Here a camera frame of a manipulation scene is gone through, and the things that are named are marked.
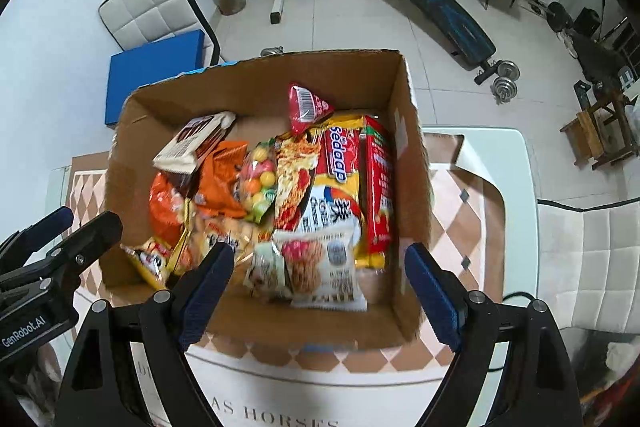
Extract yellow red noodle multipack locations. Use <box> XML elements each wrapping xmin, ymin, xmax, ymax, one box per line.
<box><xmin>272</xmin><ymin>113</ymin><xmax>397</xmax><ymax>270</ymax></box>

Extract white cloth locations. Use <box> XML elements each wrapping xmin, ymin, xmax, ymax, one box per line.
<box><xmin>605</xmin><ymin>342</ymin><xmax>640</xmax><ymax>373</ymax></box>

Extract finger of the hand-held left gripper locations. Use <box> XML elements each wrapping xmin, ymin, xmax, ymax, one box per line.
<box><xmin>0</xmin><ymin>206</ymin><xmax>75</xmax><ymax>268</ymax></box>
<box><xmin>0</xmin><ymin>211</ymin><xmax>123</xmax><ymax>289</ymax></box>

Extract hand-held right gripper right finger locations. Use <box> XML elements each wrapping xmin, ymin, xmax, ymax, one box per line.
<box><xmin>404</xmin><ymin>243</ymin><xmax>586</xmax><ymax>427</ymax></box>

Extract clear bread bag yellow edges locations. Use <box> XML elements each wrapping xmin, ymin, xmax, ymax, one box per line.
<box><xmin>120</xmin><ymin>202</ymin><xmax>266</xmax><ymax>290</ymax></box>

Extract clear bag colourful candy balls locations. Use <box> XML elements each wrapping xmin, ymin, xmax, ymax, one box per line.
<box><xmin>235</xmin><ymin>138</ymin><xmax>278</xmax><ymax>224</ymax></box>

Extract white brown wafer packet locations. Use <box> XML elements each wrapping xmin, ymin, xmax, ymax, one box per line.
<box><xmin>152</xmin><ymin>112</ymin><xmax>237</xmax><ymax>172</ymax></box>

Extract white checkered tablecloth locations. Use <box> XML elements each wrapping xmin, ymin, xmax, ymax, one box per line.
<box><xmin>65</xmin><ymin>129</ymin><xmax>538</xmax><ymax>427</ymax></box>

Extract black bag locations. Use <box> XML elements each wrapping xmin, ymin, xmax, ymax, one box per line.
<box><xmin>570</xmin><ymin>29</ymin><xmax>636</xmax><ymax>85</ymax></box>

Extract black sit-up bench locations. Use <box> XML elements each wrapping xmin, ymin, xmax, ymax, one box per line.
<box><xmin>361</xmin><ymin>0</ymin><xmax>498</xmax><ymax>85</ymax></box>

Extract cardboard box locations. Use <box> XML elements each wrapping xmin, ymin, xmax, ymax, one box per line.
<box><xmin>97</xmin><ymin>49</ymin><xmax>431</xmax><ymax>350</ymax></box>

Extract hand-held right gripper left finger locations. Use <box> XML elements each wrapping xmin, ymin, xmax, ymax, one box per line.
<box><xmin>52</xmin><ymin>241</ymin><xmax>236</xmax><ymax>427</ymax></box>

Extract white green snack packet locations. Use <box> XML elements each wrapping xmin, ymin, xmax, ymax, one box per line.
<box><xmin>242</xmin><ymin>241</ymin><xmax>293</xmax><ymax>303</ymax></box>

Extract blue box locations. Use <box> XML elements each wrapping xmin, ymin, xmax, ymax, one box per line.
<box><xmin>104</xmin><ymin>29</ymin><xmax>207</xmax><ymax>128</ymax></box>

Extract black dumbbell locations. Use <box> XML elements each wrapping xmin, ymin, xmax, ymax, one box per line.
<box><xmin>546</xmin><ymin>1</ymin><xmax>573</xmax><ymax>32</ymax></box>

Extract small red sachet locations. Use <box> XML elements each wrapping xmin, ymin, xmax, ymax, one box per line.
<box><xmin>287</xmin><ymin>83</ymin><xmax>335</xmax><ymax>136</ymax></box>

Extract white packet red picture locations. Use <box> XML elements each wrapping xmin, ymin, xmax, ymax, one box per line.
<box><xmin>272</xmin><ymin>227</ymin><xmax>368</xmax><ymax>310</ymax></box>

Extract wooden stool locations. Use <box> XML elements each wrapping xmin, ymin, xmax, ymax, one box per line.
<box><xmin>559</xmin><ymin>89</ymin><xmax>638</xmax><ymax>168</ymax></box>

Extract orange snack packet dark label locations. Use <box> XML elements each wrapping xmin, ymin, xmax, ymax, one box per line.
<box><xmin>192</xmin><ymin>141</ymin><xmax>249</xmax><ymax>220</ymax></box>

